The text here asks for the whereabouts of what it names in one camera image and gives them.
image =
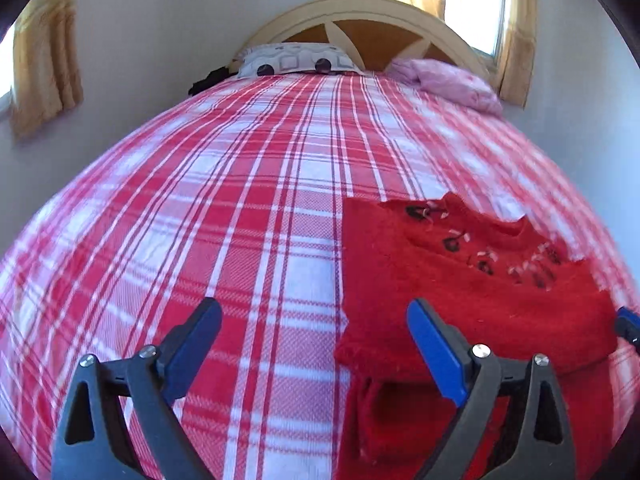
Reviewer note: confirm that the red white plaid bedsheet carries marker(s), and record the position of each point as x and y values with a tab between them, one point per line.
237	194

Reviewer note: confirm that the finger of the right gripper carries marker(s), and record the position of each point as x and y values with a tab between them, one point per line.
627	326

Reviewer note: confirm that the black cloth beside pillow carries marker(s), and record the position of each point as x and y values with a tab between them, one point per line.
214	77

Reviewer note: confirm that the white patterned pillow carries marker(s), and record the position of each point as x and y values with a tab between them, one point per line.
292	58

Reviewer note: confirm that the cream wooden headboard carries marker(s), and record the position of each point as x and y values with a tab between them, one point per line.
372	33

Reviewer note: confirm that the red knitted child sweater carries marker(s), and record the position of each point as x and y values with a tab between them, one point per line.
500	283

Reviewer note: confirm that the yellow curtain side window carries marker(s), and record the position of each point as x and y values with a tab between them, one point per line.
46	75

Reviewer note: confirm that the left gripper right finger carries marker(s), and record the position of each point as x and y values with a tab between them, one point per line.
535	440

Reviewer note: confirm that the yellow curtain centre right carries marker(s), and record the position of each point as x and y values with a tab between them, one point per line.
517	53

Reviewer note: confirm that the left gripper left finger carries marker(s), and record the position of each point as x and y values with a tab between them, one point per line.
93	441

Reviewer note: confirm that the centre window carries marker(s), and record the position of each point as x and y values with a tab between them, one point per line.
478	22

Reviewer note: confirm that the pink pillow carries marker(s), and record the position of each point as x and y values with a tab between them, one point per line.
447	81

